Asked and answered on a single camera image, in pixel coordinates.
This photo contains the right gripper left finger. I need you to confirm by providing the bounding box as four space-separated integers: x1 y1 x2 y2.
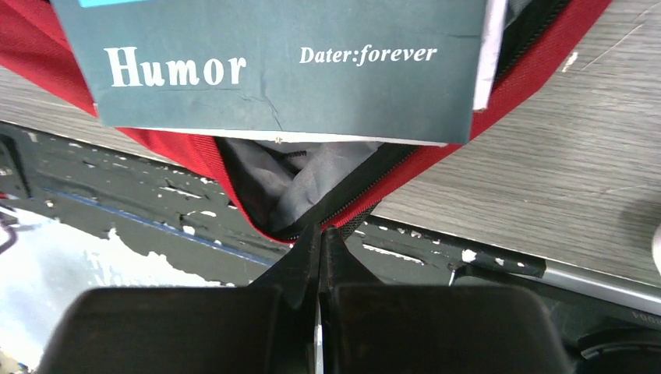
37 226 321 373

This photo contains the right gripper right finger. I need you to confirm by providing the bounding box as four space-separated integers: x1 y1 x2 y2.
319 228 568 373

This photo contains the red backpack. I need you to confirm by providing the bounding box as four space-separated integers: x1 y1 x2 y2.
1 1 608 242

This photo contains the teal Humor book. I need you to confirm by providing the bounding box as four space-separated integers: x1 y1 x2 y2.
53 0 510 145

